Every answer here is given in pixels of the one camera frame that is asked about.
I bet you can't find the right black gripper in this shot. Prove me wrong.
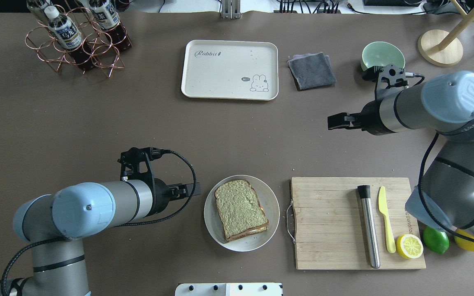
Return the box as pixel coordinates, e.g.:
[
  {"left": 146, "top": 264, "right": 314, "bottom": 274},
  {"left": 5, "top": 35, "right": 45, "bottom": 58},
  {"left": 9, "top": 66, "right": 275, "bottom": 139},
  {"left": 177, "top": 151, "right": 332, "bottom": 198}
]
[{"left": 327, "top": 100, "right": 386, "bottom": 135}]

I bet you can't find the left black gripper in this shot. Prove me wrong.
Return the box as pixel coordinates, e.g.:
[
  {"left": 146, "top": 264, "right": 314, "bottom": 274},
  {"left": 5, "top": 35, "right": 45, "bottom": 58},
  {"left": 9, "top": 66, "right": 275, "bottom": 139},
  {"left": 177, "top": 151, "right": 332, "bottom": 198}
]
[{"left": 151, "top": 178, "right": 202, "bottom": 215}]

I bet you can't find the bread slice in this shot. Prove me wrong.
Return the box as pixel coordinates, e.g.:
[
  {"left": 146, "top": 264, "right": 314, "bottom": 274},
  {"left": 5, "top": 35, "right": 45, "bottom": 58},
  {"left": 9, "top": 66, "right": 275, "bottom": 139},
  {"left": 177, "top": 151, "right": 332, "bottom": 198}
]
[
  {"left": 214, "top": 179, "right": 269, "bottom": 237},
  {"left": 225, "top": 225, "right": 268, "bottom": 243}
]

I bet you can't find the white round plate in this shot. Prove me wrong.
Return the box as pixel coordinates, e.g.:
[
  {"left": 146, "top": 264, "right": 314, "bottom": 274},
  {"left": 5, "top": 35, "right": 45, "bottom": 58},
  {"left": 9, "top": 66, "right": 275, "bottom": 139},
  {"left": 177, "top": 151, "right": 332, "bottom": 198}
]
[{"left": 204, "top": 175, "right": 280, "bottom": 252}]

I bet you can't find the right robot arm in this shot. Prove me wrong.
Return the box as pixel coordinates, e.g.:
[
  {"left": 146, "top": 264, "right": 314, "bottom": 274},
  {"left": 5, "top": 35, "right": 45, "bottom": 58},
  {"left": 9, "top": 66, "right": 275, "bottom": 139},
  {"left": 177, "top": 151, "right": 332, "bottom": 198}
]
[{"left": 328, "top": 65, "right": 474, "bottom": 236}]

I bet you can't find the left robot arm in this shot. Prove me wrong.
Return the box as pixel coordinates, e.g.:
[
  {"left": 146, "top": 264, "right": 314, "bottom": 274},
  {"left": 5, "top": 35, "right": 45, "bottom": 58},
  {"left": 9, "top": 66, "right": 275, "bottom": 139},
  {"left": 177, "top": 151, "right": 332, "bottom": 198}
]
[{"left": 0, "top": 179, "right": 200, "bottom": 296}]

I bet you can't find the cream rabbit tray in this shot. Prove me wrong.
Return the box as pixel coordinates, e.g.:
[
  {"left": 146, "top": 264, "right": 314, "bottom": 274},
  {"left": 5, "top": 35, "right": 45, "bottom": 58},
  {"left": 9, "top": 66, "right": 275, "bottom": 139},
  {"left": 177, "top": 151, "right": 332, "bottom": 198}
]
[{"left": 181, "top": 39, "right": 279, "bottom": 101}]

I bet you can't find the grey folded cloth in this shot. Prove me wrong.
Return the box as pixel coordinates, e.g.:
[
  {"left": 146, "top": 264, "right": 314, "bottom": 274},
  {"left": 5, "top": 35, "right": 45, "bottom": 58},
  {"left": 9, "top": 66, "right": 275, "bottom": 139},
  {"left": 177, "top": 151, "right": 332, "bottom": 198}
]
[{"left": 287, "top": 52, "right": 337, "bottom": 90}]

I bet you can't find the bread slice on plate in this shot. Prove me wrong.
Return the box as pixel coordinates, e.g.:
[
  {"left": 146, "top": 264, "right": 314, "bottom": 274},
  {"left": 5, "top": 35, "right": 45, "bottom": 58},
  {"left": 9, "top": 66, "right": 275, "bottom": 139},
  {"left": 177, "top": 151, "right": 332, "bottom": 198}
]
[{"left": 225, "top": 225, "right": 268, "bottom": 243}]

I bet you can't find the green bowl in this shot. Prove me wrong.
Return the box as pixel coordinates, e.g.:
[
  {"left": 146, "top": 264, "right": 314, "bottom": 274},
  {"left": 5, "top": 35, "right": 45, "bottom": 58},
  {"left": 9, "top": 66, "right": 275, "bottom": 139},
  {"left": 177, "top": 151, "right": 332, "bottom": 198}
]
[{"left": 360, "top": 41, "right": 406, "bottom": 71}]

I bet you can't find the wooden cutting board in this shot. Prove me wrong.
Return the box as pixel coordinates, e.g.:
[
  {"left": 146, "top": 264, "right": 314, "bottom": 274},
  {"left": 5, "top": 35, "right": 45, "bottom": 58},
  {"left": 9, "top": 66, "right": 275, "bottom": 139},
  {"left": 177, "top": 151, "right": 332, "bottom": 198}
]
[{"left": 291, "top": 177, "right": 426, "bottom": 270}]

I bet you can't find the wooden mug tree stand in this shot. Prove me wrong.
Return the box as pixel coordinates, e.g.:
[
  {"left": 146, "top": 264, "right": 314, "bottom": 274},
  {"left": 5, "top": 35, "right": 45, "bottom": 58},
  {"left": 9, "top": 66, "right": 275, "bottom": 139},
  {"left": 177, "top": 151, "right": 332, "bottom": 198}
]
[{"left": 417, "top": 0, "right": 474, "bottom": 67}]

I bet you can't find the yellow plastic knife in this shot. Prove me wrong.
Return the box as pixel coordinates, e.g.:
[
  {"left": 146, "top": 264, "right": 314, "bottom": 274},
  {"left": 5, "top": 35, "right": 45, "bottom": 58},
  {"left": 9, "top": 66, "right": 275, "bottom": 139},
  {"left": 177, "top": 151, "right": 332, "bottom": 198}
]
[{"left": 377, "top": 186, "right": 397, "bottom": 253}]

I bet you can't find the half cut lemon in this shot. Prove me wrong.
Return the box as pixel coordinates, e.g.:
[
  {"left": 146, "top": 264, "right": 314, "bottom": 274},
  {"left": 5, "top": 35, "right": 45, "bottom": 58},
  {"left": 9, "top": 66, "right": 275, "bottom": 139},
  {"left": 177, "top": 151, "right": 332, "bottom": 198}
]
[{"left": 396, "top": 234, "right": 424, "bottom": 259}]

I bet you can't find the green lime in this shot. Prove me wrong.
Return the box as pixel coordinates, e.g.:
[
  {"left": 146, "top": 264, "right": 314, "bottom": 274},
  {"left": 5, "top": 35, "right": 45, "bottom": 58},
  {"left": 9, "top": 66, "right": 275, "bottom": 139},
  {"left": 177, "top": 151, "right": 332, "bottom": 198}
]
[{"left": 422, "top": 227, "right": 450, "bottom": 254}]

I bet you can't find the lower yellow lemon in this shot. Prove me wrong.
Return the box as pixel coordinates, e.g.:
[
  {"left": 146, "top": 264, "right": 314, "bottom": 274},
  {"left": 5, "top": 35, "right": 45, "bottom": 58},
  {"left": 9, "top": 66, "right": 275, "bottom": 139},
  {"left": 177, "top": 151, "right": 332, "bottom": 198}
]
[{"left": 454, "top": 229, "right": 474, "bottom": 252}]

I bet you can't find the upper bottle in rack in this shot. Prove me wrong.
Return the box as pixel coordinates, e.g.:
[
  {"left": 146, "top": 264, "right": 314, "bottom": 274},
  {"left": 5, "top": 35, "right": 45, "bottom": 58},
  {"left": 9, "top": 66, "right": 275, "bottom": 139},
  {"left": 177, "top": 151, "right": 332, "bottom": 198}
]
[{"left": 44, "top": 5, "right": 95, "bottom": 71}]

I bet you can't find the lower left bottle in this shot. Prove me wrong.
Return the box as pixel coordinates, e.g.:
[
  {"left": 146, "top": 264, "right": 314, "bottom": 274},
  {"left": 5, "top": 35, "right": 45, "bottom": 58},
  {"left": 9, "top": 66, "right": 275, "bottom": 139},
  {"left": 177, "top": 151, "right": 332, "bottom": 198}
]
[{"left": 89, "top": 0, "right": 132, "bottom": 52}]

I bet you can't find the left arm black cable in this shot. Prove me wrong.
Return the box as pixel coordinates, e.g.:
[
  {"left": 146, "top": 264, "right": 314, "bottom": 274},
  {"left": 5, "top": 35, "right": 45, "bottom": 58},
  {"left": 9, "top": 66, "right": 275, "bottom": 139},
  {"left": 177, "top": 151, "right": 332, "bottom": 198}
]
[{"left": 114, "top": 150, "right": 197, "bottom": 227}]

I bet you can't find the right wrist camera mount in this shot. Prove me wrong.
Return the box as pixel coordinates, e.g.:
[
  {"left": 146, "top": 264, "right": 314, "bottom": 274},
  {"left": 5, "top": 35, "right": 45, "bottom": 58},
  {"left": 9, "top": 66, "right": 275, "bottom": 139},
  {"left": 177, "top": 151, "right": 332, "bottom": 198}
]
[{"left": 362, "top": 64, "right": 425, "bottom": 102}]

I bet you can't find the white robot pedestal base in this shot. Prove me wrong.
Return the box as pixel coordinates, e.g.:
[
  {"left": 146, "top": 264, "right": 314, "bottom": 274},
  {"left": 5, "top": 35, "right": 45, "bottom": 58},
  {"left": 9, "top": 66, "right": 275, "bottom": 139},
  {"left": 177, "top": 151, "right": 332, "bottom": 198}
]
[{"left": 175, "top": 282, "right": 284, "bottom": 296}]

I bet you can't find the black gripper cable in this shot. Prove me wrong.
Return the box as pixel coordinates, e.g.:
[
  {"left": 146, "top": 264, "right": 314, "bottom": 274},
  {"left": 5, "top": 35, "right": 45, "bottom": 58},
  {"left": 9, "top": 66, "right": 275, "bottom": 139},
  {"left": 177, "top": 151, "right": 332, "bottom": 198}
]
[{"left": 417, "top": 132, "right": 474, "bottom": 247}]

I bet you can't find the copper wire bottle rack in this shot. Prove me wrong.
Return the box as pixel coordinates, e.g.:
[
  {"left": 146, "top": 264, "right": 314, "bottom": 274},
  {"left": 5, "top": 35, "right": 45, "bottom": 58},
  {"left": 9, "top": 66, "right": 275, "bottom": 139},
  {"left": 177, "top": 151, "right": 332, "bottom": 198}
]
[{"left": 25, "top": 0, "right": 132, "bottom": 77}]

